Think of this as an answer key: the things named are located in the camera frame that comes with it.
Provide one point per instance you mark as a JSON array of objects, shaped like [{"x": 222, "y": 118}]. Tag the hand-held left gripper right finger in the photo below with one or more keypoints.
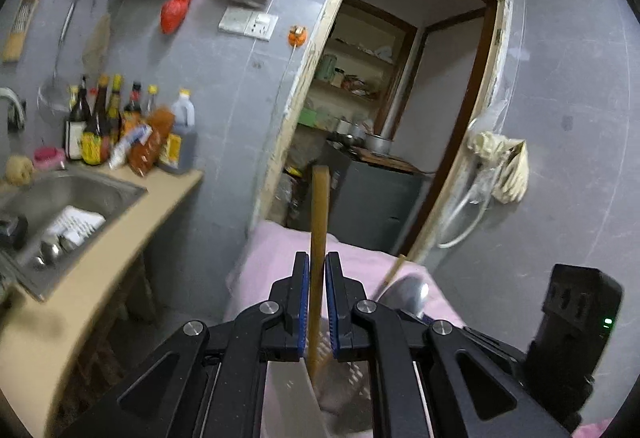
[{"x": 331, "y": 313}]

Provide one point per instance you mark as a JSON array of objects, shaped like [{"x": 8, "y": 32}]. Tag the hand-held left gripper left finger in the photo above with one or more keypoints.
[{"x": 301, "y": 308}]

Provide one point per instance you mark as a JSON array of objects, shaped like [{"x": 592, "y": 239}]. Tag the wooden chopstick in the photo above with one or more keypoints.
[
  {"x": 320, "y": 218},
  {"x": 391, "y": 275}
]

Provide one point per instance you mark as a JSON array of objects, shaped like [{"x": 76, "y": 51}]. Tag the large metal spoon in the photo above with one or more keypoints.
[{"x": 410, "y": 295}]

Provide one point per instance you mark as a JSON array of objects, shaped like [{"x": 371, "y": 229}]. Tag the white perforated utensil holder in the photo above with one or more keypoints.
[{"x": 290, "y": 398}]

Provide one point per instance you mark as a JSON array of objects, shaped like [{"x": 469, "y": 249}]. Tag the pink tablecloth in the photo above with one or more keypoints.
[{"x": 280, "y": 253}]

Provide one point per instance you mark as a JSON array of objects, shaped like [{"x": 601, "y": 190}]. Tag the grey cabinet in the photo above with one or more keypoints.
[{"x": 375, "y": 203}]

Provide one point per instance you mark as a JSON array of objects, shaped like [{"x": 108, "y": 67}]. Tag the wooden cutting board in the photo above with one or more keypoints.
[{"x": 392, "y": 162}]

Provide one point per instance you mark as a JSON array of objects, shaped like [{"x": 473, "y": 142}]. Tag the cream rubber gloves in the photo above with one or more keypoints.
[{"x": 510, "y": 167}]

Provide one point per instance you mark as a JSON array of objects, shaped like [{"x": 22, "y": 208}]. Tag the metal pot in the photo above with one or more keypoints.
[{"x": 378, "y": 145}]

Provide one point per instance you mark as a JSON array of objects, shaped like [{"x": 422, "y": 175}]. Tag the green box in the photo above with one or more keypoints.
[{"x": 307, "y": 118}]

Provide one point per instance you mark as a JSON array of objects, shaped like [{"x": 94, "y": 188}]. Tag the beige kitchen counter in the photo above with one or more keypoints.
[{"x": 100, "y": 288}]

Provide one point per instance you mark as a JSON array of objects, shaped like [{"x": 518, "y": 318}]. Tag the clear plastic bag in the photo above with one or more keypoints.
[{"x": 487, "y": 117}]

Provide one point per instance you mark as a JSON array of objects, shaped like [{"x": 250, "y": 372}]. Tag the orange seasoning packet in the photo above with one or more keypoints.
[{"x": 150, "y": 142}]

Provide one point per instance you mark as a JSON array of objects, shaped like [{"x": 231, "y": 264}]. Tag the white and blue packet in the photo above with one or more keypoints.
[{"x": 129, "y": 145}]

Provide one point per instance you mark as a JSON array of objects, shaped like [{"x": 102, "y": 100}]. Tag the white slotted drain cover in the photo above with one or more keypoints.
[{"x": 75, "y": 225}]

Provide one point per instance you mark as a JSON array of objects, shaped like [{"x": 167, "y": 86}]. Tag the green jar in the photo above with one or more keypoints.
[{"x": 326, "y": 67}]

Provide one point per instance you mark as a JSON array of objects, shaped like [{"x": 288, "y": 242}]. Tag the yellow cap clear bottle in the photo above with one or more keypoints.
[{"x": 151, "y": 100}]

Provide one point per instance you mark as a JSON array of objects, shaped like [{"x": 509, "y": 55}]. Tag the stainless steel sink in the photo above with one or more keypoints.
[{"x": 65, "y": 198}]

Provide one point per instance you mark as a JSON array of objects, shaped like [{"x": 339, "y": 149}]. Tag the wooden shelf unit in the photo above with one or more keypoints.
[{"x": 360, "y": 52}]

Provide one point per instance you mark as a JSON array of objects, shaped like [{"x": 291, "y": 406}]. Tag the red cap sauce bottle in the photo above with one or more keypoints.
[{"x": 132, "y": 105}]

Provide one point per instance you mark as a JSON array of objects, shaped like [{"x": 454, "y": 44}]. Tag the soy sauce bottle yellow label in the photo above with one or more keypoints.
[{"x": 96, "y": 137}]

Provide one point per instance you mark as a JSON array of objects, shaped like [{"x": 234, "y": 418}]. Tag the tall dark sauce bottle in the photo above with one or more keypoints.
[{"x": 116, "y": 107}]

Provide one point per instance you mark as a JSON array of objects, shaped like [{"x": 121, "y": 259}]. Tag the pink sponge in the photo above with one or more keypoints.
[{"x": 50, "y": 156}]

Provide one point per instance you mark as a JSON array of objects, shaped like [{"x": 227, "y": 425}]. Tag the beige scrubber ball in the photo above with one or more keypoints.
[{"x": 19, "y": 170}]

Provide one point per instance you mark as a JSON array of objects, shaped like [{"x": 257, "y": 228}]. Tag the red plastic bag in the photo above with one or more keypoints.
[{"x": 176, "y": 10}]

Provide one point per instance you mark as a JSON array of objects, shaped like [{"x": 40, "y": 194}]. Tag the metal mesh strainer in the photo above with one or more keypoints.
[{"x": 52, "y": 92}]

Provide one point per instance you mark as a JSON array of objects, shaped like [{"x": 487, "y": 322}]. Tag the pale wooden spatula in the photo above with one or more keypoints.
[{"x": 97, "y": 42}]

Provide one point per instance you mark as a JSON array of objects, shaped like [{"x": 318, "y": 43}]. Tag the chrome faucet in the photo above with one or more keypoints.
[{"x": 12, "y": 105}]

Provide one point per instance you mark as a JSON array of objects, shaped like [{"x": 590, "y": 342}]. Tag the wooden grater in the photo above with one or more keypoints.
[{"x": 25, "y": 12}]

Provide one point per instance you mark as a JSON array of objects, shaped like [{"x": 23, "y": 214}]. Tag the wooden door frame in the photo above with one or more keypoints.
[{"x": 320, "y": 42}]

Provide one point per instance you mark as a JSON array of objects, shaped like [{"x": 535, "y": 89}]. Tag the orange wall hook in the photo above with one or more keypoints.
[{"x": 297, "y": 35}]

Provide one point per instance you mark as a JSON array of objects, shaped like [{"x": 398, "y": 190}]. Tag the white wall switch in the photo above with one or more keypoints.
[{"x": 236, "y": 20}]

